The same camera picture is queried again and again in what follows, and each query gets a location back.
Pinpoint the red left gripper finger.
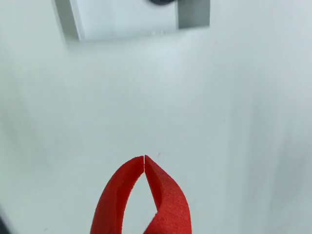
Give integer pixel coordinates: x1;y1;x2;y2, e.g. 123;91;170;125
90;156;144;234

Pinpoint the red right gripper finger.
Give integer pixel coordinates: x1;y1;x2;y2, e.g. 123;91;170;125
143;155;192;234

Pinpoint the white cardboard bin box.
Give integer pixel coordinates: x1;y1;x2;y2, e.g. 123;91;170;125
51;0;211;42

